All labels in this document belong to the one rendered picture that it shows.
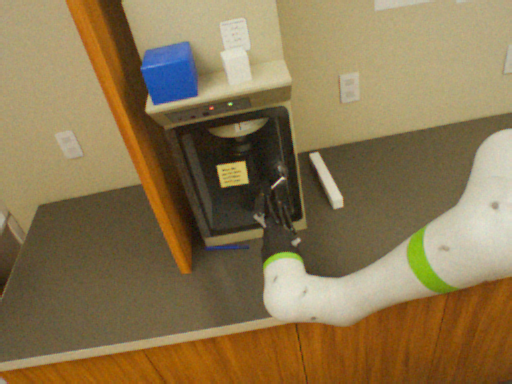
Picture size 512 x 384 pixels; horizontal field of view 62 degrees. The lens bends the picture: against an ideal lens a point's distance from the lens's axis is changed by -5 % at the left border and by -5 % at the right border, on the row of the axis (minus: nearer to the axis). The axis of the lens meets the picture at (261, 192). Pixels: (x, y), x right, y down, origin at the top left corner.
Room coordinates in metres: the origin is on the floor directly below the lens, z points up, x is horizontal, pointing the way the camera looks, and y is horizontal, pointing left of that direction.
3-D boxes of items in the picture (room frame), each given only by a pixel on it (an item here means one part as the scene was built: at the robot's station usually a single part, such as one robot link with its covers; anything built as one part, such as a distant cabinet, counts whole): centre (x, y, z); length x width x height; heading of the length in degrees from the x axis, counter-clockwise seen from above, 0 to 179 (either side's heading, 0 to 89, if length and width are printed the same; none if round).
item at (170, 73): (0.91, 0.14, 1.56); 0.10 x 0.10 x 0.09; 89
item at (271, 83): (0.91, 0.05, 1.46); 0.32 x 0.11 x 0.10; 89
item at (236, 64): (0.91, 0.00, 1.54); 0.05 x 0.05 x 0.06; 7
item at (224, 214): (0.96, 0.05, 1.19); 0.30 x 0.01 x 0.40; 88
